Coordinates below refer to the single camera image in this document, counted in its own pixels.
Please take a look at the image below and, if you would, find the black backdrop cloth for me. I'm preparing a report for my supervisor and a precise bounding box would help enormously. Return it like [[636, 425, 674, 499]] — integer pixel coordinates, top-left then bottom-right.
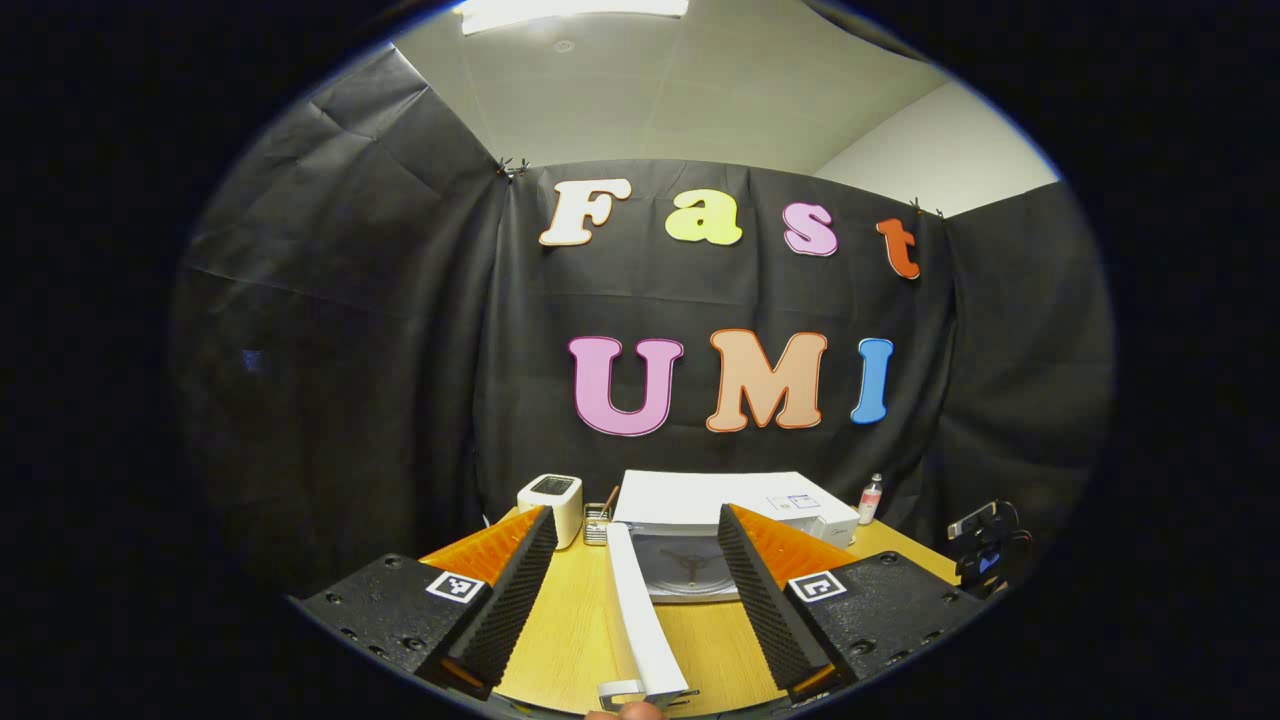
[[170, 45, 1116, 601]]

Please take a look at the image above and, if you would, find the white microwave oven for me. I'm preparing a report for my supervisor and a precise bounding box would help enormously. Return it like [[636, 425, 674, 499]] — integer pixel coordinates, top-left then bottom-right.
[[603, 469, 862, 703]]

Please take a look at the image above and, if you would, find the glass turntable plate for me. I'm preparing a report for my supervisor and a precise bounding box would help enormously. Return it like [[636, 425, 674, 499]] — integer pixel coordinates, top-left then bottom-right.
[[632, 535, 746, 601]]

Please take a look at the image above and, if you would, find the black clamp device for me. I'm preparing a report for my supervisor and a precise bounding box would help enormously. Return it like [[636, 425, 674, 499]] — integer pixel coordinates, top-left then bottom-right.
[[945, 498, 1033, 601]]

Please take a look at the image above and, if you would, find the ceiling light panel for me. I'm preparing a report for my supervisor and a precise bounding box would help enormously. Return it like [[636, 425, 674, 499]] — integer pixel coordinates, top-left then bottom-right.
[[455, 0, 691, 37]]

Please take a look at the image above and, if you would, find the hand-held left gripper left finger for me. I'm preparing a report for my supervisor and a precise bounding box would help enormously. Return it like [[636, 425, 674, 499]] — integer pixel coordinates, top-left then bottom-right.
[[298, 503, 561, 701]]

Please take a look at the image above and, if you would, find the white toaster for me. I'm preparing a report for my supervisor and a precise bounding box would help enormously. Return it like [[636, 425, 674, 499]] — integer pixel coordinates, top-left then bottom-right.
[[516, 473, 585, 550]]

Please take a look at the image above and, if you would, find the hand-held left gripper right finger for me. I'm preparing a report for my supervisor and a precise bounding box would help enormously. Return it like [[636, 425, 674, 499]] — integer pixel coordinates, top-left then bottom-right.
[[716, 502, 986, 704]]

